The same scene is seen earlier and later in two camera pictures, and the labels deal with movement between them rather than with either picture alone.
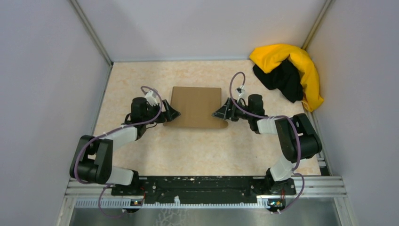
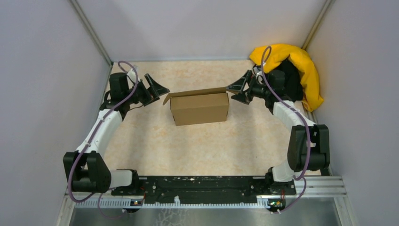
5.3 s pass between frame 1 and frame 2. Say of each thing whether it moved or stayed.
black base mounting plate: stayed
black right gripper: moved
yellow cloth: stayed
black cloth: stayed
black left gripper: moved
